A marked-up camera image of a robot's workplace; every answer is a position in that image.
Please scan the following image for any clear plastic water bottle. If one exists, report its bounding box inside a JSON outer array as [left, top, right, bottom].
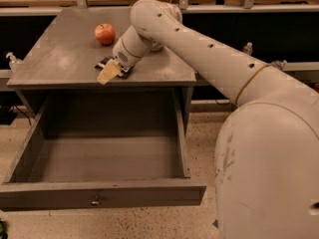
[[242, 42, 253, 55]]

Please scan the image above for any crumpled clear plastic wrapper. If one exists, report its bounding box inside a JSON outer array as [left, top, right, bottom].
[[271, 60, 288, 71]]

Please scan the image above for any clear pump sanitizer bottle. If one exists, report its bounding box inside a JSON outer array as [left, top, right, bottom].
[[6, 52, 22, 73]]

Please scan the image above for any grey wooden cabinet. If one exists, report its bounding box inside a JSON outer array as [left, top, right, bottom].
[[7, 6, 197, 132]]

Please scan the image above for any dark blue rxbar wrapper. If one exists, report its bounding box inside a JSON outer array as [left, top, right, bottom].
[[95, 56, 133, 79]]

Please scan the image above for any open grey top drawer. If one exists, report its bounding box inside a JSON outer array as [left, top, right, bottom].
[[0, 89, 207, 212]]

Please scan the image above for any white ceramic bowl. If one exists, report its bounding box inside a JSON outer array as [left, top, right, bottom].
[[151, 42, 163, 52]]

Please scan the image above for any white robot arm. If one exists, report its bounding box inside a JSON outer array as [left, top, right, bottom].
[[98, 0, 319, 239]]

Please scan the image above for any small metal drawer knob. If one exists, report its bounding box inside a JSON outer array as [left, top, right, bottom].
[[91, 196, 101, 206]]

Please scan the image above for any red apple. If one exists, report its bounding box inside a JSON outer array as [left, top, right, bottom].
[[94, 24, 116, 46]]

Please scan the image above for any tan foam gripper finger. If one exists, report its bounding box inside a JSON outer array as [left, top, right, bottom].
[[97, 59, 121, 85]]

